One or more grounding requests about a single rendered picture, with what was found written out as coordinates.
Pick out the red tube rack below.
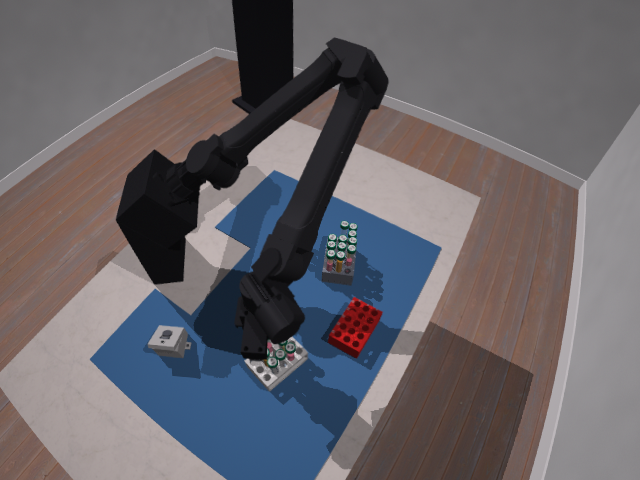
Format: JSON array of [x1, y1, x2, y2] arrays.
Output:
[[328, 297, 383, 359]]

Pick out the blue bench mat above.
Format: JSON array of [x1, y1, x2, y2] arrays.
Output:
[[90, 170, 442, 480]]

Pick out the orange tube with green cap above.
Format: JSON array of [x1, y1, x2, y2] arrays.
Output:
[[335, 251, 345, 273]]

